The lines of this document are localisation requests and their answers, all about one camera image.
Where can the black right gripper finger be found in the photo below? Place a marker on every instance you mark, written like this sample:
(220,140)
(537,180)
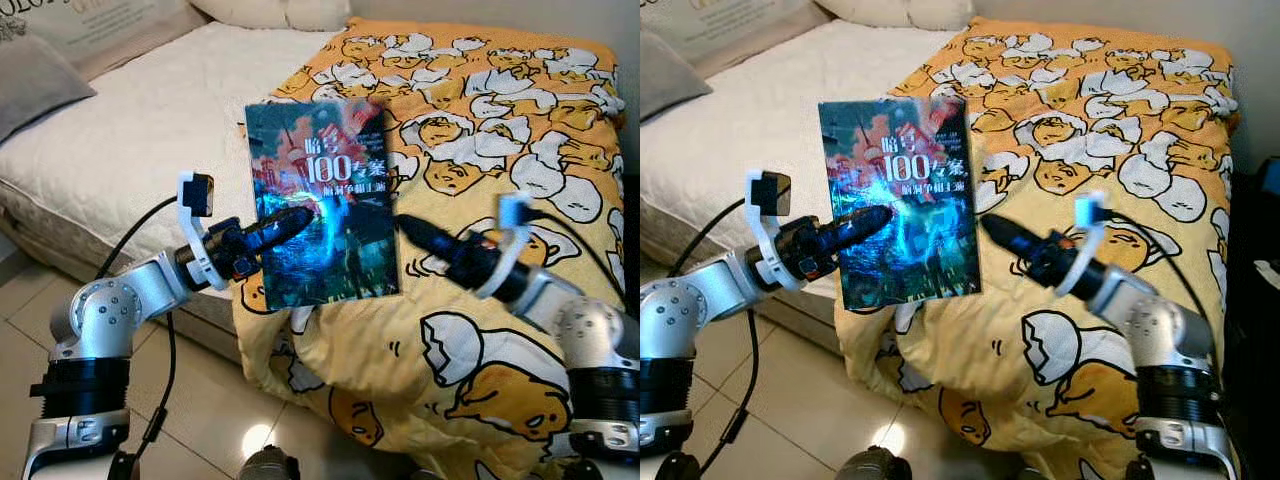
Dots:
(425,236)
(1005,236)

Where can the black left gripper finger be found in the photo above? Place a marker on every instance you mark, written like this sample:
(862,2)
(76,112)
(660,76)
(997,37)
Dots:
(860,226)
(285,226)

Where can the dark blue paperback book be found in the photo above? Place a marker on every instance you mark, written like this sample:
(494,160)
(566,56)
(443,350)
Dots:
(900,150)
(320,150)

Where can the yellow cartoon egg blanket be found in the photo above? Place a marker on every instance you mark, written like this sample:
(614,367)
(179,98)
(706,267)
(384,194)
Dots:
(1100,130)
(480,130)

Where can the grey pillow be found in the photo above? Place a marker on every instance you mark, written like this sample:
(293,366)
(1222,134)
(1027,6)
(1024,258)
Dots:
(35,85)
(665,80)

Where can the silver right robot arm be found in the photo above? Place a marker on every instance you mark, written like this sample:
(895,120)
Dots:
(1170,340)
(590,340)

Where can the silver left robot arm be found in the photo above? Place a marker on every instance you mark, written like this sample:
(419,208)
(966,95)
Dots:
(675,320)
(100,310)

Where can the beige padded bolster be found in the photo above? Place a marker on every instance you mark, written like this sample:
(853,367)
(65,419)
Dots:
(150,50)
(790,45)

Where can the beige knotted pillow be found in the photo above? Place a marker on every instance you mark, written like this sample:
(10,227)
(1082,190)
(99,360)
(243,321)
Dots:
(890,12)
(260,12)

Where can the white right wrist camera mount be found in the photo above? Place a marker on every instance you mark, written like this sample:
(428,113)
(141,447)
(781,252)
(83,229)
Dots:
(515,210)
(1093,210)

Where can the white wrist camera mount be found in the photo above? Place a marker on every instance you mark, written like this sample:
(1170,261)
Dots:
(515,210)
(1093,210)
(770,190)
(198,195)

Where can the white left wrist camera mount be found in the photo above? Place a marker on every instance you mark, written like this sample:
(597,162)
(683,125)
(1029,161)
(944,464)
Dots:
(198,195)
(770,190)

